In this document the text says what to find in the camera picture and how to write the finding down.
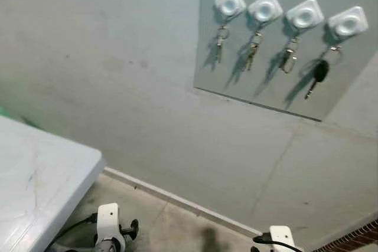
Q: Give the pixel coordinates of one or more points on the grey wall panel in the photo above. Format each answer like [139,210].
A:
[354,81]

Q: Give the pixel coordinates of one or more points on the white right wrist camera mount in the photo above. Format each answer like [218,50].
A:
[282,239]

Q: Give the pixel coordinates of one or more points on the white folding table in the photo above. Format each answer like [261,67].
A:
[41,187]

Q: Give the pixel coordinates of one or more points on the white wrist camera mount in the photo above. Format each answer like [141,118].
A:
[282,239]
[108,219]

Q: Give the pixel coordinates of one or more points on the white square wall hook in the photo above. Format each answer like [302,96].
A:
[230,3]
[305,14]
[265,8]
[348,22]

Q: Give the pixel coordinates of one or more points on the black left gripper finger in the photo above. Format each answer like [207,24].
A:
[134,225]

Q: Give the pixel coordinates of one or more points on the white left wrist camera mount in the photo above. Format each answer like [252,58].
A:
[108,219]

